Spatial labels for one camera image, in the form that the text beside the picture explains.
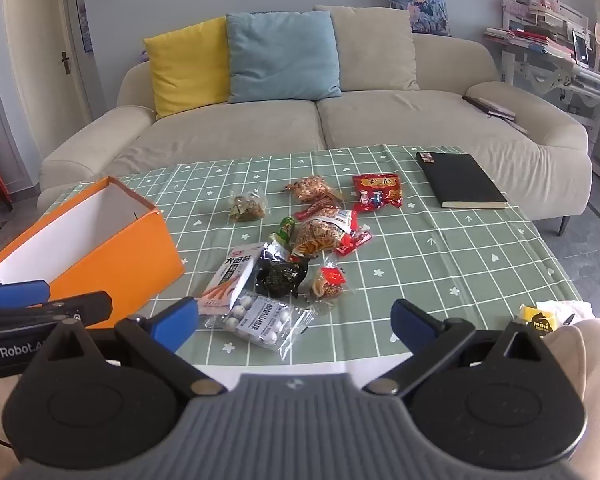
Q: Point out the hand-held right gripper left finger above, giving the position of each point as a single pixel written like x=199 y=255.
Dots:
x=172 y=322

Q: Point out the dark seaweed snack packet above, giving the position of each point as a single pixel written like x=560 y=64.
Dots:
x=280 y=277

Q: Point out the green sausage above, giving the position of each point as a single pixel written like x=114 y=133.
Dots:
x=285 y=229

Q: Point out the blue pillow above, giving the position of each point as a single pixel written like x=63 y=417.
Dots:
x=285 y=57

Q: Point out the stack of books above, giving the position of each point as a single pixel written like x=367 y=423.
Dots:
x=525 y=40

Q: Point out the clear white balls packet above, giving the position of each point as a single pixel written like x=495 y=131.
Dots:
x=265 y=317

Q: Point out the yellow packet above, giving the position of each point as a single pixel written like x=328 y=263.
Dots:
x=537 y=321

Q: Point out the small red packet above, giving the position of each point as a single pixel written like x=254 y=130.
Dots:
x=352 y=241

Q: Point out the white door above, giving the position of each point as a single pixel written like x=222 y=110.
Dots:
x=40 y=35

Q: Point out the laptop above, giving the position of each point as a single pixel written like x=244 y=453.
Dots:
x=581 y=50

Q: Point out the dark book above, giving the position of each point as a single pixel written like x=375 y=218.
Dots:
x=492 y=107

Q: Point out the white gluten stick snack packet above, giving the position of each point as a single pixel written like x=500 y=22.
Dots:
x=230 y=277

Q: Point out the yellow pillow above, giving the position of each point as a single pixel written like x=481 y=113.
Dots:
x=190 y=70

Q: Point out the wall poster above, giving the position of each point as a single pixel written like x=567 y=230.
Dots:
x=85 y=27

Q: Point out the small clear red-label packet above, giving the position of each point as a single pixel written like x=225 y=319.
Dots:
x=329 y=282

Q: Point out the red snack packet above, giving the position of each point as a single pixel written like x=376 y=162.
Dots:
x=377 y=192

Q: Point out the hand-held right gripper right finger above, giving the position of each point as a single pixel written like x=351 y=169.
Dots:
x=411 y=321

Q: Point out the printed figure pillow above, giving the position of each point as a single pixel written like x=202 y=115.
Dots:
x=417 y=5

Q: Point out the person's leg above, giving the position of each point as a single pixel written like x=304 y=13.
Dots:
x=597 y=360

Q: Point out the beige sofa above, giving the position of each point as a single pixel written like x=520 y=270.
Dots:
x=260 y=130

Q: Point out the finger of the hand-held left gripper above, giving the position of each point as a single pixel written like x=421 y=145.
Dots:
x=20 y=293
x=87 y=306

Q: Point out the white tissue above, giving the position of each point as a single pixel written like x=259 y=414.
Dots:
x=565 y=307

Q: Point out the orange cardboard box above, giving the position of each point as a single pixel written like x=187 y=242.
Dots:
x=130 y=255

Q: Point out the orange peanut packet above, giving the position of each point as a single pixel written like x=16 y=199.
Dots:
x=312 y=187

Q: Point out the black notebook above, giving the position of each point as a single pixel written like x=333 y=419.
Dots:
x=462 y=180

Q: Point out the green checked tablecloth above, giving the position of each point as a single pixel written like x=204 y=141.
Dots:
x=455 y=240

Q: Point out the beige pillow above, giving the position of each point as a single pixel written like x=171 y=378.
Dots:
x=375 y=50

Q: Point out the clear brown nut packet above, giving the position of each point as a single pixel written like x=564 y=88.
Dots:
x=247 y=207

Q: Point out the large noodle snack bag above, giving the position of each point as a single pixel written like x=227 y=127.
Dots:
x=320 y=235

